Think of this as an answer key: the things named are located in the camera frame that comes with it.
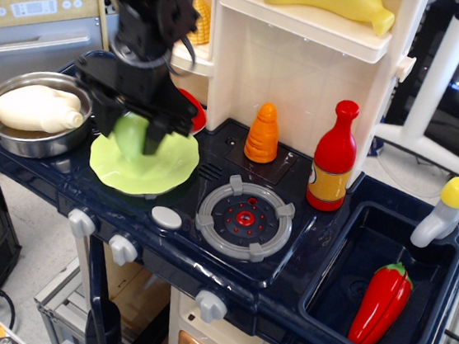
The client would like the grey toy stove burner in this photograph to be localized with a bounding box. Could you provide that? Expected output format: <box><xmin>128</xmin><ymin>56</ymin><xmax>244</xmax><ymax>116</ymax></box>
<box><xmin>194</xmin><ymin>175</ymin><xmax>296</xmax><ymax>263</ymax></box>

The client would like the stainless steel pot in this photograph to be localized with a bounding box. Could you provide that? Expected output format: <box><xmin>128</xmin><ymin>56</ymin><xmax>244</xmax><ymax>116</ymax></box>
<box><xmin>0</xmin><ymin>72</ymin><xmax>95</xmax><ymax>158</ymax></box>

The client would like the orange toy carrot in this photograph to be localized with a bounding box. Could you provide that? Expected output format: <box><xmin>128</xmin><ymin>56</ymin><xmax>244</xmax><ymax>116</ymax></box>
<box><xmin>243</xmin><ymin>102</ymin><xmax>279</xmax><ymax>163</ymax></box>

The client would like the grey middle stove knob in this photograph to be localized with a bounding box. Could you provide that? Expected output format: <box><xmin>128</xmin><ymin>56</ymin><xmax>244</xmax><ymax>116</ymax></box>
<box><xmin>109</xmin><ymin>234</ymin><xmax>138</xmax><ymax>266</ymax></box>

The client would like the grey toy faucet yellow cap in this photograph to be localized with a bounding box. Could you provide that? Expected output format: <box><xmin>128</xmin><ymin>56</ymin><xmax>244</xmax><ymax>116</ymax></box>
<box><xmin>410</xmin><ymin>177</ymin><xmax>459</xmax><ymax>248</ymax></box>

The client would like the grey right stove knob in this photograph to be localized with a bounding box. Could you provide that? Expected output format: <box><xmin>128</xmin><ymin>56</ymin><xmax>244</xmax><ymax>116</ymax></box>
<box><xmin>195</xmin><ymin>290</ymin><xmax>227</xmax><ymax>323</ymax></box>

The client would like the yellow toy corn cob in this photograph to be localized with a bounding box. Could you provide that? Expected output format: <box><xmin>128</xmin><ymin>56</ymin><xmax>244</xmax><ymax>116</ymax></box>
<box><xmin>188</xmin><ymin>0</ymin><xmax>212</xmax><ymax>45</ymax></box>

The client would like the cream toy kitchen shelf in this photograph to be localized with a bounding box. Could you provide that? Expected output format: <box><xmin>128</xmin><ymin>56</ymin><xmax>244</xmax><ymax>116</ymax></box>
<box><xmin>171</xmin><ymin>0</ymin><xmax>428</xmax><ymax>175</ymax></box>

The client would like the navy toy kitchen counter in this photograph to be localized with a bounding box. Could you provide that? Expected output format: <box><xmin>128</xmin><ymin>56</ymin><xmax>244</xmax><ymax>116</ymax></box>
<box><xmin>0</xmin><ymin>38</ymin><xmax>459</xmax><ymax>344</ymax></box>

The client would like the grey stove knob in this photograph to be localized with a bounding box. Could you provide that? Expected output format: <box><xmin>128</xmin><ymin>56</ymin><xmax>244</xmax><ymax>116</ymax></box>
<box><xmin>195</xmin><ymin>290</ymin><xmax>227</xmax><ymax>323</ymax></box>
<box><xmin>109</xmin><ymin>234</ymin><xmax>138</xmax><ymax>266</ymax></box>
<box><xmin>68</xmin><ymin>208</ymin><xmax>96</xmax><ymax>238</ymax></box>

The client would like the red toy ketchup bottle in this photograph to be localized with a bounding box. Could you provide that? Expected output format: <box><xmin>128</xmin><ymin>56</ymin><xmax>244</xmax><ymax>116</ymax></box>
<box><xmin>306</xmin><ymin>100</ymin><xmax>359</xmax><ymax>212</ymax></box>

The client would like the white stand pole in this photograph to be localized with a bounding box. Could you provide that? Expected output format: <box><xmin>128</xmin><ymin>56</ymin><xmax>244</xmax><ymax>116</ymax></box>
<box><xmin>375</xmin><ymin>5</ymin><xmax>459</xmax><ymax>176</ymax></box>

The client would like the cream toy squash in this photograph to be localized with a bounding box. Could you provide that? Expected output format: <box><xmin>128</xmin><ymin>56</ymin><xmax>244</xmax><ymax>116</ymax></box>
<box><xmin>0</xmin><ymin>84</ymin><xmax>85</xmax><ymax>134</ymax></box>

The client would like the grey left stove knob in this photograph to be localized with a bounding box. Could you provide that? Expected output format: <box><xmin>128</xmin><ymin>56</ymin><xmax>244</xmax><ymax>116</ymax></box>
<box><xmin>68</xmin><ymin>208</ymin><xmax>96</xmax><ymax>238</ymax></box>

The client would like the light green plastic plate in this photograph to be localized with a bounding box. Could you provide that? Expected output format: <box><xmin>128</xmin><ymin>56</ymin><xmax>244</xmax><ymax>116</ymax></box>
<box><xmin>89</xmin><ymin>132</ymin><xmax>199</xmax><ymax>197</ymax></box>

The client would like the grey oval button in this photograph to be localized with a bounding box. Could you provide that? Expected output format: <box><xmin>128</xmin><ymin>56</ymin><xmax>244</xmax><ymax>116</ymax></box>
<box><xmin>151</xmin><ymin>205</ymin><xmax>182</xmax><ymax>230</ymax></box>

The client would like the red toy chili pepper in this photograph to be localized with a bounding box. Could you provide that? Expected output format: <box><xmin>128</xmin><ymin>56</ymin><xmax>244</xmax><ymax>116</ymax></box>
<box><xmin>348</xmin><ymin>262</ymin><xmax>413</xmax><ymax>344</ymax></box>

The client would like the green toy pear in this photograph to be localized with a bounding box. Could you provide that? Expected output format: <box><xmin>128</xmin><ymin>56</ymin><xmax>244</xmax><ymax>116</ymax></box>
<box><xmin>112</xmin><ymin>112</ymin><xmax>149</xmax><ymax>162</ymax></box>

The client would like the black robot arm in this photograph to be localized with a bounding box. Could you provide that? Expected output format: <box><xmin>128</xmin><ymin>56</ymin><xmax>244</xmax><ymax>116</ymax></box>
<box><xmin>75</xmin><ymin>0</ymin><xmax>199</xmax><ymax>156</ymax></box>

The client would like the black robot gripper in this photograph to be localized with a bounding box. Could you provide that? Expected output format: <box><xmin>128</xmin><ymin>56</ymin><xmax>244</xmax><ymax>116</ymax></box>
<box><xmin>75</xmin><ymin>5</ymin><xmax>199</xmax><ymax>156</ymax></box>

